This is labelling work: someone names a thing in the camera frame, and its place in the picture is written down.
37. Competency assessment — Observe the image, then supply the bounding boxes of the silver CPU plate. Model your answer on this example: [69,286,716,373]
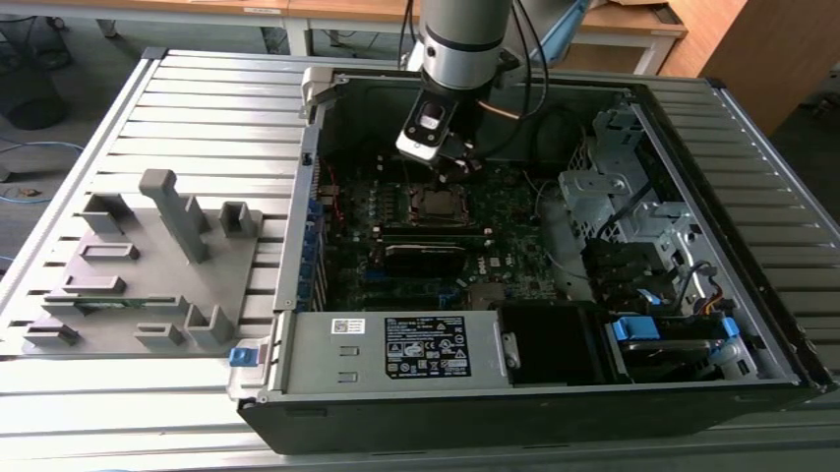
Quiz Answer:
[421,192,461,217]

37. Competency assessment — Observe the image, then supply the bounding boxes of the metal socket cover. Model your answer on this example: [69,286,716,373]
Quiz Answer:
[407,186,472,226]

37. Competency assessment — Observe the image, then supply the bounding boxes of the CPU socket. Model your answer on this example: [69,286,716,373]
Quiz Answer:
[403,182,477,227]

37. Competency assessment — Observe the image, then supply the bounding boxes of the black RAM slot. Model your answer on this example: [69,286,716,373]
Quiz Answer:
[379,234,495,248]

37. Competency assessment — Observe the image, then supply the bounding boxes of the silver metal drive cage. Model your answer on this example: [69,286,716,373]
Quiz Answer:
[556,92,710,306]

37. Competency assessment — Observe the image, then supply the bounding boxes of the green motherboard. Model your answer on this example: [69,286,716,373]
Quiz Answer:
[313,166,572,314]

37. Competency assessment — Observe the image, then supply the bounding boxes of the black graphics card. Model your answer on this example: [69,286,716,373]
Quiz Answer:
[383,243,467,276]

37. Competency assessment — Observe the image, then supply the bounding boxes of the wooden desk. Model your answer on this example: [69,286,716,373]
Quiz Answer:
[286,0,687,75]
[0,0,293,38]

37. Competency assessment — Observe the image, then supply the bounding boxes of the brown chipset heatsink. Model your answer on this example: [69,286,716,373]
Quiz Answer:
[468,282,505,309]

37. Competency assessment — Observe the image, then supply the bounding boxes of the black power connector bundle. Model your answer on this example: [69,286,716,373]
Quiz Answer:
[579,238,676,301]

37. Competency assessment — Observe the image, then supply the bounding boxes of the hard disk in blue carrier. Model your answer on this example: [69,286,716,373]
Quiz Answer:
[606,314,742,384]

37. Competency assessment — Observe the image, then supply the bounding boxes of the wooden cabinet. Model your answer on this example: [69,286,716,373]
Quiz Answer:
[658,0,840,137]

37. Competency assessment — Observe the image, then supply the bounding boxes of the silver power supply unit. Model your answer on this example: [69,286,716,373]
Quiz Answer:
[258,309,526,394]

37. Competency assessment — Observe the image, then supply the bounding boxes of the grey parts rack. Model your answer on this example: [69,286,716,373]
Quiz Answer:
[22,169,264,355]

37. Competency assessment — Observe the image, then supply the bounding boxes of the black open PC case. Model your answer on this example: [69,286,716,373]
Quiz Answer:
[234,66,838,456]

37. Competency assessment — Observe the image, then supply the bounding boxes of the green RAM stick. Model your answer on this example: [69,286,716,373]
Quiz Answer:
[45,294,178,311]

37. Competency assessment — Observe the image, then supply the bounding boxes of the black round bin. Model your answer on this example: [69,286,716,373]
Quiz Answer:
[0,68,70,132]

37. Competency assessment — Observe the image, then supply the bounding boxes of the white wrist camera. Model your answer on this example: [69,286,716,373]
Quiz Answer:
[395,99,460,163]

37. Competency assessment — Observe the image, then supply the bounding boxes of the black camera cable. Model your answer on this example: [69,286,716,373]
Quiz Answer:
[483,0,550,161]

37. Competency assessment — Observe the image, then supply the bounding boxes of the black looped cable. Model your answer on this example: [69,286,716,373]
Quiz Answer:
[530,105,588,178]

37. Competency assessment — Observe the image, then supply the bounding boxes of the grey case release handle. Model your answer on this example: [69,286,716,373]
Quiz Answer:
[298,67,348,119]

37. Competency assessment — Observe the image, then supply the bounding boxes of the black flat data cable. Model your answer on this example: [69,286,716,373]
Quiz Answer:
[592,169,656,245]

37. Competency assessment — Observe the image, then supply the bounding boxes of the coloured power wires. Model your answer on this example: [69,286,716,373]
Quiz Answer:
[694,289,733,316]

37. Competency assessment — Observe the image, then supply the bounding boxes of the blue floor cable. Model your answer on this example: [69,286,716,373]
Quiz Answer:
[0,140,86,206]

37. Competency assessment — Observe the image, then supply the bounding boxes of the black wire basket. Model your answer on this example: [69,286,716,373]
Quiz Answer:
[0,14,73,70]

